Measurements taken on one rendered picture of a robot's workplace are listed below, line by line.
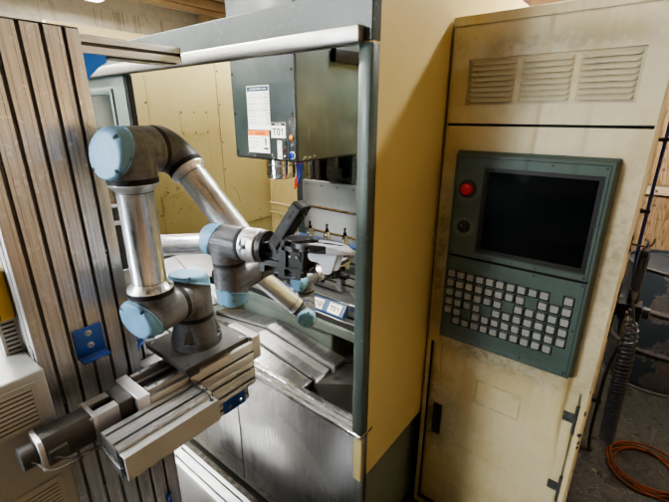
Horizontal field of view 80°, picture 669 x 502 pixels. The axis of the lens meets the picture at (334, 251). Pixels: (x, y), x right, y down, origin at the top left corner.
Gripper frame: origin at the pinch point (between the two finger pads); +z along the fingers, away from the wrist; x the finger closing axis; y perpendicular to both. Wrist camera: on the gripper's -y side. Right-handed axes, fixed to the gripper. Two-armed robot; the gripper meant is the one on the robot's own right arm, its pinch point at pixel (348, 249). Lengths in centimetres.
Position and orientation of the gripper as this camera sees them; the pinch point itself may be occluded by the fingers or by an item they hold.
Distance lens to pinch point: 78.5
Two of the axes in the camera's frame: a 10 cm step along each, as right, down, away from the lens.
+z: 9.1, 1.3, -3.9
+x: -4.0, 1.6, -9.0
